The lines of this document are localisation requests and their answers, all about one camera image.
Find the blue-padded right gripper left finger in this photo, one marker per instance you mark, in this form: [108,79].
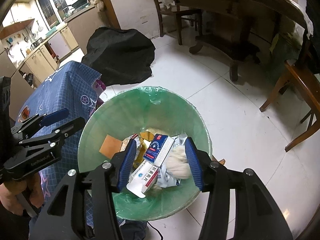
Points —
[108,178]

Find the black bag on floor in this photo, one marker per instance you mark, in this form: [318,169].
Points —
[122,57]

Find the orange white carton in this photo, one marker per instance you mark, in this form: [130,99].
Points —
[143,141]

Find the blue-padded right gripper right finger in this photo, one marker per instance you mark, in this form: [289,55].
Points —
[212,177]

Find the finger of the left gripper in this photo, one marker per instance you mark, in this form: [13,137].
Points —
[62,132]
[32,125]

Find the orange brown cardboard box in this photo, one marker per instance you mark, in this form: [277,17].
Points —
[110,147]

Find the dark wooden dining table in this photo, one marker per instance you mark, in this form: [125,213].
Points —
[243,10]

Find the brown wooden chair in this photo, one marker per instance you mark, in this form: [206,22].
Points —
[296,98]

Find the white red medicine box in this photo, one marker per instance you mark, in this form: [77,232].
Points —
[142,179]

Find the kitchen window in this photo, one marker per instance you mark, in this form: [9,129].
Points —
[54,12]

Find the blue red medicine box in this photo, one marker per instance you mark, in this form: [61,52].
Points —
[158,149]

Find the black wok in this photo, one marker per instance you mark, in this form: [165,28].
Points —
[77,4]

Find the white blue packet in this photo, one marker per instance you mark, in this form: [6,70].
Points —
[165,179]

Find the beige kitchen counter cabinets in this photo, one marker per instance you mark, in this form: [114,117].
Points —
[68,37]

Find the person's left hand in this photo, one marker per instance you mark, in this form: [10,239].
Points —
[10,190]

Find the clear bag with beige stuffing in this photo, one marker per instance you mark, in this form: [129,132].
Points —
[177,163]

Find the dark wooden chair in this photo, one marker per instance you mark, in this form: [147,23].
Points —
[179,13]

